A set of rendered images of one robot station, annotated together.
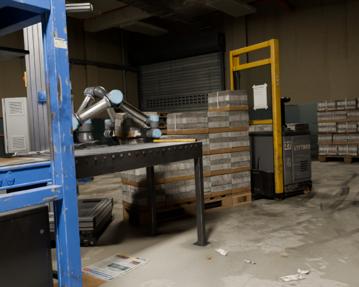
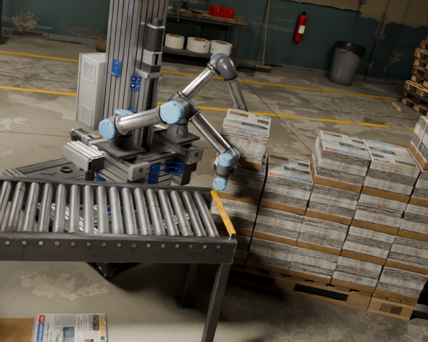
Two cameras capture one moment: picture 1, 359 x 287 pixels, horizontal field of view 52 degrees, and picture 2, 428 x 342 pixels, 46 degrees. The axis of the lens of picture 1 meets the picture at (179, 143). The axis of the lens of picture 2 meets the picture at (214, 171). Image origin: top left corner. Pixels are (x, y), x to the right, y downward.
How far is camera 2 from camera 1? 198 cm
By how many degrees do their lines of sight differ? 40
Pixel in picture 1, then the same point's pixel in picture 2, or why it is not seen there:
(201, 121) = (352, 170)
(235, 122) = not seen: outside the picture
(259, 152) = not seen: outside the picture
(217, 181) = (350, 268)
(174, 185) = (266, 245)
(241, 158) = (416, 250)
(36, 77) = (115, 39)
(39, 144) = not seen: hidden behind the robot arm
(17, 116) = (89, 83)
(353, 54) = not seen: outside the picture
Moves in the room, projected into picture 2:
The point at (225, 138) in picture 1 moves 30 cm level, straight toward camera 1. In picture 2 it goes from (394, 210) to (369, 221)
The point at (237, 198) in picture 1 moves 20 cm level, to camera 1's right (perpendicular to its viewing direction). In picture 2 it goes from (380, 304) to (409, 320)
